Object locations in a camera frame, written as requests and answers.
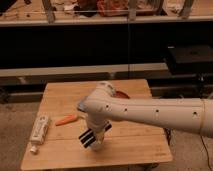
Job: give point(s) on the orange carrot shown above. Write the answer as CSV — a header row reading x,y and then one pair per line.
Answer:
x,y
66,120

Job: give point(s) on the white toothpaste tube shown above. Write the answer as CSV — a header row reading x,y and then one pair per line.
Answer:
x,y
39,132

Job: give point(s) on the blue eraser sponge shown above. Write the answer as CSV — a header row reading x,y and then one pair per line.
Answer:
x,y
80,106

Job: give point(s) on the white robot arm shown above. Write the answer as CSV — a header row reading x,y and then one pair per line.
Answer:
x,y
193,115

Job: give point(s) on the black box on shelf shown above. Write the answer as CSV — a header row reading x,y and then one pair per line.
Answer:
x,y
196,59

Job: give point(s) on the white ceramic cup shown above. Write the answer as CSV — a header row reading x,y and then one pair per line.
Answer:
x,y
96,146

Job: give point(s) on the wooden folding table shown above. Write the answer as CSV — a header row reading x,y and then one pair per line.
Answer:
x,y
125,144

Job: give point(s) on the orange ceramic bowl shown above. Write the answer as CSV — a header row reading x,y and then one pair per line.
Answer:
x,y
120,94

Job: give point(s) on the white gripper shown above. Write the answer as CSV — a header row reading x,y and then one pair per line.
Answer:
x,y
89,136

